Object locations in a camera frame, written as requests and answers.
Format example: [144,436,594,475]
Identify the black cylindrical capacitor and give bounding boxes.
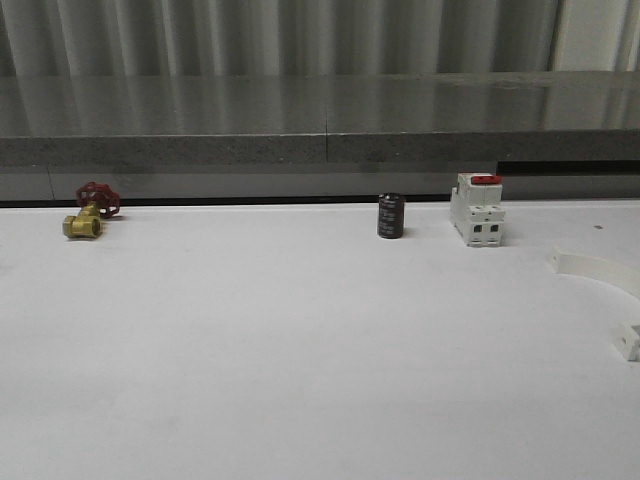
[377,192,405,239]

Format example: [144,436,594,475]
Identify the brass valve red handwheel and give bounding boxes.
[62,182,121,239]

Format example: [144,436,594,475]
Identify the grey pleated curtain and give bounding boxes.
[1,0,639,77]

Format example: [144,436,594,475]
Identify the white circuit breaker red switch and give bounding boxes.
[450,172,505,247]

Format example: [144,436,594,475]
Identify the grey stone countertop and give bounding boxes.
[1,72,639,171]

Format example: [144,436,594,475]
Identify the white half-ring pipe clamp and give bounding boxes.
[549,248,639,362]

